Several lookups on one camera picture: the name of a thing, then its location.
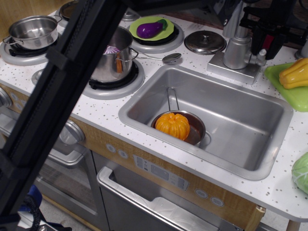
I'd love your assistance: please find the steel bowl pot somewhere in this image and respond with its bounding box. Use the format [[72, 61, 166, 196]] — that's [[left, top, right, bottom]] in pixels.
[[2, 15, 62, 50]]

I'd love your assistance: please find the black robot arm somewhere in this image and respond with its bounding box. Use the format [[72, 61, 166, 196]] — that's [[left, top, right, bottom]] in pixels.
[[0, 0, 308, 222]]

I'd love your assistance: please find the metal spoon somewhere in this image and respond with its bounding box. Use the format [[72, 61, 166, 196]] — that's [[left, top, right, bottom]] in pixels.
[[137, 53, 181, 64]]

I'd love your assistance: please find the orange toy pumpkin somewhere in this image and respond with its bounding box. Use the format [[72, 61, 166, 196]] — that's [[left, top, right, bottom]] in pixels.
[[154, 113, 191, 141]]

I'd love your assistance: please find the green cutting board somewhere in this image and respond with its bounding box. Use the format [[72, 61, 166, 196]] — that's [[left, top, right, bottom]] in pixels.
[[264, 63, 308, 112]]

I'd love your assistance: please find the left stove burner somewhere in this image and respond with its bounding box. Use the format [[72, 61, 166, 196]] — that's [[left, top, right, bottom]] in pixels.
[[0, 33, 61, 66]]

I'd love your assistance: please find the small steel saucepan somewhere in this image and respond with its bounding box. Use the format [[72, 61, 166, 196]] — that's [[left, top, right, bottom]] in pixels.
[[151, 87, 206, 147]]

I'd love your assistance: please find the tall steel pot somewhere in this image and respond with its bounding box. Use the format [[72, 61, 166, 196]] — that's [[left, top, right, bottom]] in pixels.
[[91, 26, 136, 83]]

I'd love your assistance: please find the stove burner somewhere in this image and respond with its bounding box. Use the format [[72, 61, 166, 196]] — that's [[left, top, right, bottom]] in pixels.
[[82, 61, 145, 100], [131, 24, 184, 54], [0, 33, 61, 66]]

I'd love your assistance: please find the silver toy faucet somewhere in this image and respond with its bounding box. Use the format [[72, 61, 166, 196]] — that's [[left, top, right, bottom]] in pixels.
[[207, 2, 263, 85]]

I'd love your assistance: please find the red toy vegetable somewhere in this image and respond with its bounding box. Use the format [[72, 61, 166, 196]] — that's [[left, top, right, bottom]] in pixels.
[[262, 35, 275, 51]]

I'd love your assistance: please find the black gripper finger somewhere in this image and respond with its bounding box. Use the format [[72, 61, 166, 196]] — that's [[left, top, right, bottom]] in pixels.
[[251, 26, 266, 55], [266, 35, 286, 60]]

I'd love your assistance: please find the silver stove knob front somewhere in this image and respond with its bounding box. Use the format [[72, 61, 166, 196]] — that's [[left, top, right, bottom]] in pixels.
[[59, 120, 85, 145]]

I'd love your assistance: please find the steel pot lid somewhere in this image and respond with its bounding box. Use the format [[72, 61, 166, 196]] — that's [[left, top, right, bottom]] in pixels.
[[184, 30, 227, 55]]

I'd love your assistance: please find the dishwasher door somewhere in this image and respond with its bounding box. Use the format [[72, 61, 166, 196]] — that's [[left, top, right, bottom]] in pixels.
[[93, 154, 241, 231]]

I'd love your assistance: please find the oven door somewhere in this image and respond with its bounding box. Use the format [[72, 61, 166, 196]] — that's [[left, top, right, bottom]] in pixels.
[[0, 105, 110, 231]]

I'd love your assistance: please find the purple toy onion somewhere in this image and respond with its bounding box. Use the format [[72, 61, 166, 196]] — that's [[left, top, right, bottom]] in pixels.
[[104, 45, 120, 54]]

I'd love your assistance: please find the front stove burner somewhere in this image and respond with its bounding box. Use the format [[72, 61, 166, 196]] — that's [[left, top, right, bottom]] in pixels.
[[82, 61, 145, 100]]

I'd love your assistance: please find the green toy cabbage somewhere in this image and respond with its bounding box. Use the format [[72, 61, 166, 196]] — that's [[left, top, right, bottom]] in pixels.
[[292, 153, 308, 194]]

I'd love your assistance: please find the silver knob back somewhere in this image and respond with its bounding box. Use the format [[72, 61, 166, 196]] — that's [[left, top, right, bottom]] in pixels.
[[122, 11, 140, 22]]

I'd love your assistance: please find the silver faucet lever handle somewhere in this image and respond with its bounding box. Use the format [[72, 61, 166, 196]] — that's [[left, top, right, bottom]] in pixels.
[[257, 49, 267, 66]]

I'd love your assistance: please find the yellow toy squash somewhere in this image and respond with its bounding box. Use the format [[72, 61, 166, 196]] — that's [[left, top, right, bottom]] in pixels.
[[279, 58, 308, 90]]

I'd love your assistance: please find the silver knob far left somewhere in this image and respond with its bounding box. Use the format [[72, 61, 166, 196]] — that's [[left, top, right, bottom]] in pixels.
[[0, 88, 13, 108]]

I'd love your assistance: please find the back stove burner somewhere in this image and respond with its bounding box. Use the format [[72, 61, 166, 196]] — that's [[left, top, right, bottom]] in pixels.
[[131, 24, 184, 54]]

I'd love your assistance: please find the green plate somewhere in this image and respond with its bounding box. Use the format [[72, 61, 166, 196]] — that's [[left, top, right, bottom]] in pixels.
[[129, 16, 175, 41]]

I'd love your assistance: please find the purple toy eggplant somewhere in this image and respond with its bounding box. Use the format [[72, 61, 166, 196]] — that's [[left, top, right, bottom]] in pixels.
[[136, 19, 167, 39]]

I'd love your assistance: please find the silver sink basin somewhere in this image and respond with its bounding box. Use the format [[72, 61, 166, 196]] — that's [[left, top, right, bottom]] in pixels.
[[119, 65, 293, 180]]

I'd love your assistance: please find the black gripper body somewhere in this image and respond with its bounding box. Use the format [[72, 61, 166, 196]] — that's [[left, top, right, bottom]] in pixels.
[[209, 0, 308, 39]]

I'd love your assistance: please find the black braided cable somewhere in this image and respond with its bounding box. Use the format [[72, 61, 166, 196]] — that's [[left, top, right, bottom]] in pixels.
[[24, 194, 45, 228]]

